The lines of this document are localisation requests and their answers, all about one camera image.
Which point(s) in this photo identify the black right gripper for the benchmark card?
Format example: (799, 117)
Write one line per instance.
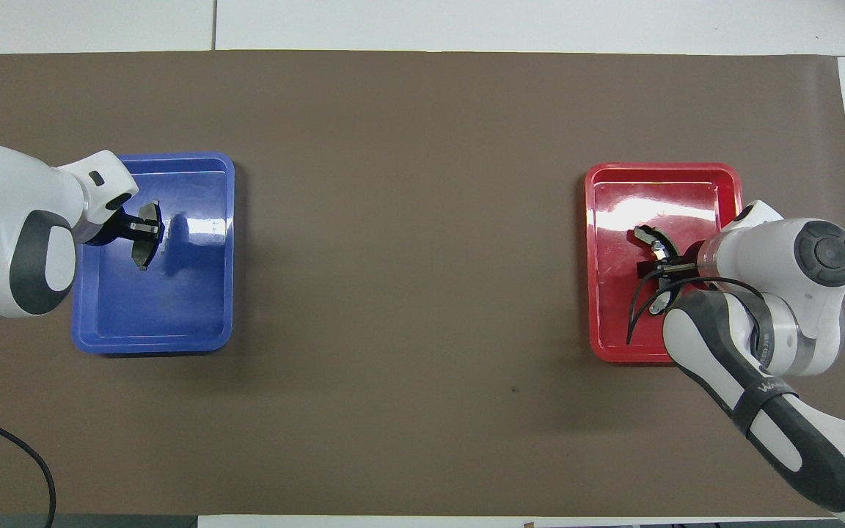
(692, 255)

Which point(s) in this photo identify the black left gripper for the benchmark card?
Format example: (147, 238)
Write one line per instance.
(116, 229)

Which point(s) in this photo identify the grey brake pad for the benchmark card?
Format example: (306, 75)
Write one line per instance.
(145, 253)

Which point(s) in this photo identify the curved brake shoe metal web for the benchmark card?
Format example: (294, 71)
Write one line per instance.
(646, 236)

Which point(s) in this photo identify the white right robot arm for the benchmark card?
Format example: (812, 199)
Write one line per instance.
(796, 264)

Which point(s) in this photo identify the red plastic tray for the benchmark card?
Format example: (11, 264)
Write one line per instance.
(613, 323)

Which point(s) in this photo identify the blue plastic tray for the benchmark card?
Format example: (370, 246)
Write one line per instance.
(188, 308)

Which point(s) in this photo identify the brown table mat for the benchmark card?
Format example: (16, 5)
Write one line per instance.
(422, 147)

